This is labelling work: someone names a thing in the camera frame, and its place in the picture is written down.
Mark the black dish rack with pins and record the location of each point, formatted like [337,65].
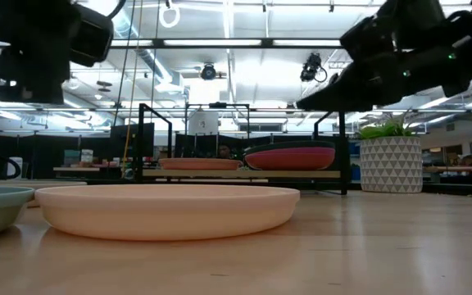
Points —
[240,174]

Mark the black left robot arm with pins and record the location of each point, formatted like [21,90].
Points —
[31,24]

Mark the round black ceiling fixture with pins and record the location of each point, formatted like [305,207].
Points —
[208,72]

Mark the white triangle pattern plant pot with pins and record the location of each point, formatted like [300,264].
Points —
[391,164]

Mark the orange plate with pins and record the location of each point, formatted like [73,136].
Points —
[199,164]

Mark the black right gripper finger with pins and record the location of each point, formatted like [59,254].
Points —
[338,96]

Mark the red plate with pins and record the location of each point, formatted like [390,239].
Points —
[291,159]

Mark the black overhead camera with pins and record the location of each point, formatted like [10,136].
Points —
[311,67]

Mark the cream plate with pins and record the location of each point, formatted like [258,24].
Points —
[166,213]

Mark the black light bar frame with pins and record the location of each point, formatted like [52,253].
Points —
[219,42]

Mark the person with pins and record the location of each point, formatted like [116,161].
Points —
[224,152]

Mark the black monitor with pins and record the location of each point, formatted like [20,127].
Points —
[127,141]

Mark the background wooden table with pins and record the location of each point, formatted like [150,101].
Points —
[80,169]

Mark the green plant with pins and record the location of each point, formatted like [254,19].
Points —
[383,130]

